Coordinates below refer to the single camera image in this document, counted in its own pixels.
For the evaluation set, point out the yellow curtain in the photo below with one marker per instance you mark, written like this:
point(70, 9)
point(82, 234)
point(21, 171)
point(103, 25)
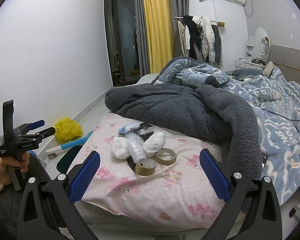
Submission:
point(157, 25)

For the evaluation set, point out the pink printed blanket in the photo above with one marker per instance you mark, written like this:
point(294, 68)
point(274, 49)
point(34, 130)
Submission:
point(145, 195)

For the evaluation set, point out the dark teal pillow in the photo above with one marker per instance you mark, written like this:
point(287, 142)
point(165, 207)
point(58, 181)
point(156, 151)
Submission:
point(247, 73)

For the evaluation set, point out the black plastic piece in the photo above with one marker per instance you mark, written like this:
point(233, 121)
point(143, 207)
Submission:
point(131, 165)

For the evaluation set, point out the white corner shelf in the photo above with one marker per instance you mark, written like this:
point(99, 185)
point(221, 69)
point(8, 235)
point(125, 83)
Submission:
point(250, 45)

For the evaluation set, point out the grey fleece clothing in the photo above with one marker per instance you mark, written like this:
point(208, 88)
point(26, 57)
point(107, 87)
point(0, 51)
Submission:
point(5, 217)

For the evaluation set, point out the black hanging garment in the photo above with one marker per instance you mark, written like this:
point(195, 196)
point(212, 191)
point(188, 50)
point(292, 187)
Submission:
point(192, 30)

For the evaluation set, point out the white dressing table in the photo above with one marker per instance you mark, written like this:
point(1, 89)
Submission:
point(245, 63)

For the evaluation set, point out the blue and white toy grabber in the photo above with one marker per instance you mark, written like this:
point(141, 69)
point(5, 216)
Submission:
point(70, 145)

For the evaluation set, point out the clear bubble wrap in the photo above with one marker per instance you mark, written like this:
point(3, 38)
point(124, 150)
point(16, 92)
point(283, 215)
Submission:
point(134, 147)

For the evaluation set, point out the grey hanging pants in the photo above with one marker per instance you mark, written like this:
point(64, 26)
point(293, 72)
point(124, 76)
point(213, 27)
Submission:
point(218, 42)

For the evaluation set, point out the beige hanging coat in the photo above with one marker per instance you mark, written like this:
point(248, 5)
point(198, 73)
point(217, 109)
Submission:
point(182, 37)

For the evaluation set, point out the blue cloud print quilt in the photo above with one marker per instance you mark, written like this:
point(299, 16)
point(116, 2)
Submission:
point(285, 135)

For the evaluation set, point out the white puffer jacket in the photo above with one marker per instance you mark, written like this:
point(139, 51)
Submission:
point(207, 37)

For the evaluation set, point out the tall cardboard tape roll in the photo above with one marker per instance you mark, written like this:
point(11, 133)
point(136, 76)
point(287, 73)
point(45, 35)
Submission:
point(145, 172)

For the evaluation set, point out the glass balcony door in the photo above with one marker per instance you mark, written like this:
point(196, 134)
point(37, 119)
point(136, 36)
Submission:
point(122, 37)

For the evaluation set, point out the round mirror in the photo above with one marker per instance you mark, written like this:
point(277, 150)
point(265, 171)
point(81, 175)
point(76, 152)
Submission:
point(261, 36)

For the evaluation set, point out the black box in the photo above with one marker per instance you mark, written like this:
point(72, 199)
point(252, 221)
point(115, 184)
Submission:
point(146, 129)

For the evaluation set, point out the blue tissue packet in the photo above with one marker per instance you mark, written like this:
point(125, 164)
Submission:
point(127, 128)

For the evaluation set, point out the yellow plastic bag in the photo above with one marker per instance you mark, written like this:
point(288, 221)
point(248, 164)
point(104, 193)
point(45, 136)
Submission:
point(67, 130)

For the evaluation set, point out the short cardboard tape roll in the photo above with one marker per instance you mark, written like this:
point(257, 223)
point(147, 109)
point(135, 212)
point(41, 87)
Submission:
point(166, 163)

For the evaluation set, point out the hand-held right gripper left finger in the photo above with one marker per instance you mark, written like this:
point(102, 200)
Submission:
point(86, 175)

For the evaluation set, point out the beige pillow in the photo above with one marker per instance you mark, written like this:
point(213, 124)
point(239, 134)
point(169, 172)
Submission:
point(268, 68)

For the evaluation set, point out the dark grey fleece blanket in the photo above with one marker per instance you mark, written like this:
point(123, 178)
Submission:
point(177, 107)

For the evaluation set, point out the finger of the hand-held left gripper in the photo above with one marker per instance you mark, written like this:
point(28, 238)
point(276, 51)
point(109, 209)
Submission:
point(37, 123)
point(46, 131)

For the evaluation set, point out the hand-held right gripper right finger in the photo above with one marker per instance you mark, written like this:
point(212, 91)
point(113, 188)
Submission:
point(215, 177)

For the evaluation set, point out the grey upholstered headboard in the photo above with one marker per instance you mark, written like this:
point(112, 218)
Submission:
point(290, 57)

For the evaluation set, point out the grey curtain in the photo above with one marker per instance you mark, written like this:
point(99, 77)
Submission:
point(139, 30)
point(177, 5)

